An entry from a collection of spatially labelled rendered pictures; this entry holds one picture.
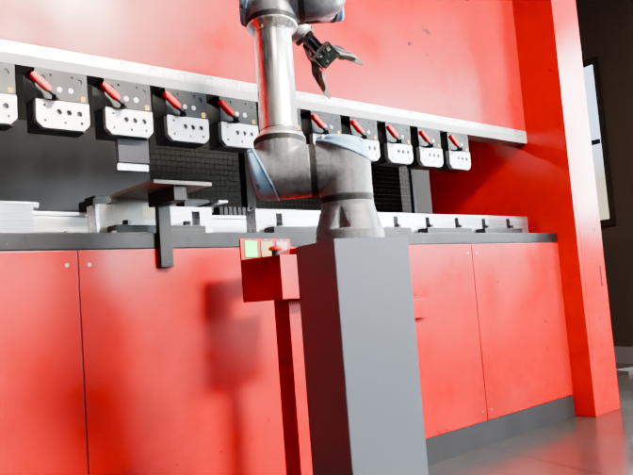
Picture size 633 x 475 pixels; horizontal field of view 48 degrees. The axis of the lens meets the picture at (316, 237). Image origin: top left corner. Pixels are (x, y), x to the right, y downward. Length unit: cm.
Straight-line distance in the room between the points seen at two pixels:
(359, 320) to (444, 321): 144
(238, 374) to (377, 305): 81
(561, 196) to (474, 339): 96
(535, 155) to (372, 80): 113
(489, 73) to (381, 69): 78
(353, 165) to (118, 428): 95
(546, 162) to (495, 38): 66
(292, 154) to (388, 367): 49
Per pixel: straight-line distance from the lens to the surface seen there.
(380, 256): 147
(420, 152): 303
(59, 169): 266
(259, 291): 195
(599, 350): 368
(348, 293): 142
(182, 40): 237
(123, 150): 220
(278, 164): 151
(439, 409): 283
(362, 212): 149
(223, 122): 237
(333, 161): 150
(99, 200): 234
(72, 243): 193
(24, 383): 188
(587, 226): 368
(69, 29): 220
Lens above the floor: 67
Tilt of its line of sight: 5 degrees up
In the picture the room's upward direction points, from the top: 4 degrees counter-clockwise
